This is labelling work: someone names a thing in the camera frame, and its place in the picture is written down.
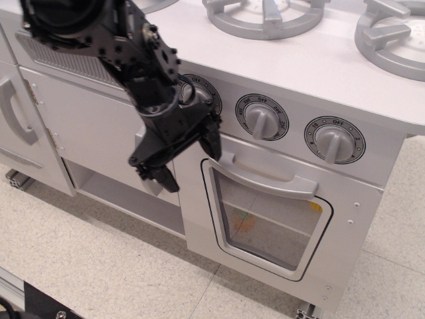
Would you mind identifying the silver toy sink basin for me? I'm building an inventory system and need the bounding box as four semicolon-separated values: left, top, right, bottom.
133;0;178;14

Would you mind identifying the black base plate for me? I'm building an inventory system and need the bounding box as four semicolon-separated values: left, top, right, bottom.
24;282;82;319

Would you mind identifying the silver right burner grate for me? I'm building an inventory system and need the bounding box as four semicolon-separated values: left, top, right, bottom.
355;1;424;82

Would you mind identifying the silver middle burner grate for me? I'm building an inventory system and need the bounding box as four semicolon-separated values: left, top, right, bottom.
202;1;328;41

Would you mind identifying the orange toy fruit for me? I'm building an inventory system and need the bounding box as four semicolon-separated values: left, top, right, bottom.
232;209;256;233

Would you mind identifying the white toy kitchen body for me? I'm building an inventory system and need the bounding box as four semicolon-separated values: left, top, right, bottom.
0;0;425;305

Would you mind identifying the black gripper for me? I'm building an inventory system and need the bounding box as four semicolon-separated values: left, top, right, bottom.
129;100;222;193

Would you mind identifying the aluminium frame rail left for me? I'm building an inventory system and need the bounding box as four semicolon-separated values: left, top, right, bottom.
5;169;34;191

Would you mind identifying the silver vent grille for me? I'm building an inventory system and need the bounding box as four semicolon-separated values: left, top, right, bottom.
15;31;120;87

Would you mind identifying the black braided cable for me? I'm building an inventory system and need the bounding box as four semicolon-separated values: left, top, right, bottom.
0;294;27;319

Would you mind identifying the white left fridge door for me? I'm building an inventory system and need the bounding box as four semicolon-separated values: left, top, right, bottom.
1;62;75;195

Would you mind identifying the silver oven door handle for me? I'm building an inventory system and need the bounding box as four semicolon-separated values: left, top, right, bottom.
209;152;319;200

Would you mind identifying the aluminium frame rail right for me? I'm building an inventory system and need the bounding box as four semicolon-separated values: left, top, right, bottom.
296;301;324;319

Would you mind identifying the white toy oven door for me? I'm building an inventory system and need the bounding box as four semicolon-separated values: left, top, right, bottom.
173;136;383;312

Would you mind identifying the grey middle temperature knob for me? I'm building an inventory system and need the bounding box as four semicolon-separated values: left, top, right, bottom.
235;94;290;141

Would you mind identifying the grey left stove knob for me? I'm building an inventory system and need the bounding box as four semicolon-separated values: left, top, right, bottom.
176;74;222;114

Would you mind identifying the grey right timer knob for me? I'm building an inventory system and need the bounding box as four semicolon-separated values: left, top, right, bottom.
304;116;366;165

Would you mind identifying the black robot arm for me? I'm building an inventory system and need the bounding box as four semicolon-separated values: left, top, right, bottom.
21;1;222;193

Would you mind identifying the aluminium rail bottom left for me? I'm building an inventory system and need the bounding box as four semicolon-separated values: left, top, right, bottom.
0;267;25;310

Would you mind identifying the silver burner grate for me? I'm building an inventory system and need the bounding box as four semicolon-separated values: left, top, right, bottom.
202;1;328;41
355;1;424;82

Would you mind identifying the white cabinet door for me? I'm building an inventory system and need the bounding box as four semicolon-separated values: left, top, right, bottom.
21;68;144;191

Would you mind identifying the silver left door handle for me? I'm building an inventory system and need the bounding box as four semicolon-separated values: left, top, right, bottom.
1;78;38;146

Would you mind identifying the silver cabinet door handle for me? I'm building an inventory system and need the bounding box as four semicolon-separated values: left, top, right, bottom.
135;125;163;197

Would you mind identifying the aluminium frame rail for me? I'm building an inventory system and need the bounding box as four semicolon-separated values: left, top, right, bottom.
296;301;324;319
5;169;34;191

